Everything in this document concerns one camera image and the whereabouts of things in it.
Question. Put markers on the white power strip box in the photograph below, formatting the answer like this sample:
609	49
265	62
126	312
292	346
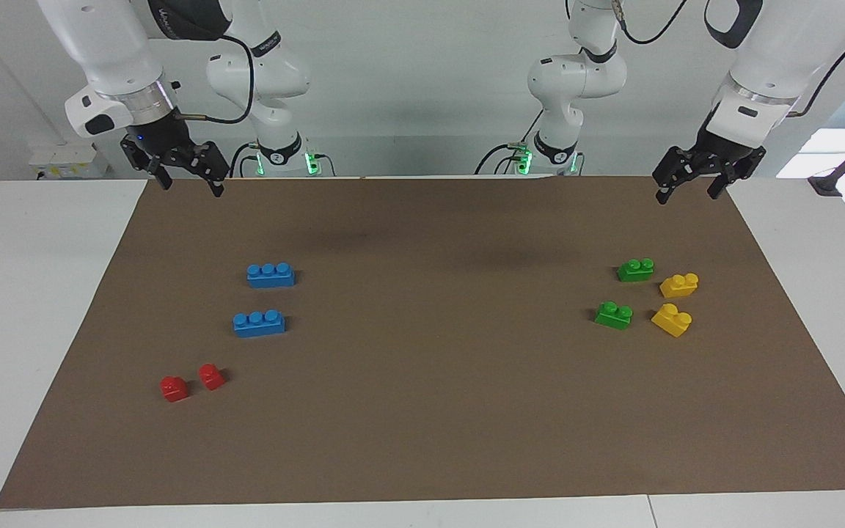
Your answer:
70	161

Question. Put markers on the yellow two-stud toy brick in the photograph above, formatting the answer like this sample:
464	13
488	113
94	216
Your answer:
670	321
679	286

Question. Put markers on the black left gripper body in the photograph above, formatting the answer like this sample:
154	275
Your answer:
727	155

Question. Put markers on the green two-stud toy brick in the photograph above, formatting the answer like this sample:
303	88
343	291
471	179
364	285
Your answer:
613	317
635	271

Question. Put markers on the red one-stud toy brick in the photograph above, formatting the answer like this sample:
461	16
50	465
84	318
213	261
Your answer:
211	378
174	390

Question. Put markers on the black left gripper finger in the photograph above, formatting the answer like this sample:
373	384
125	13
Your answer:
675	167
729	176

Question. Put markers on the brown table mat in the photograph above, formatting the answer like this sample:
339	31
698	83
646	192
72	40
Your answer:
422	411

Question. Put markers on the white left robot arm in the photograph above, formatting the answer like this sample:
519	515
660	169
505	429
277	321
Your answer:
774	51

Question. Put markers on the blue three-stud toy brick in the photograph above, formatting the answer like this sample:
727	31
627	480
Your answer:
270	277
259	325

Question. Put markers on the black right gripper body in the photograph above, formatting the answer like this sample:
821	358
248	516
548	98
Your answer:
164	143

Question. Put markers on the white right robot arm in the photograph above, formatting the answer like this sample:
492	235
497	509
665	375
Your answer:
111	44

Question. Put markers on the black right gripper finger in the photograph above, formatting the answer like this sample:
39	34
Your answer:
213	165
147	161

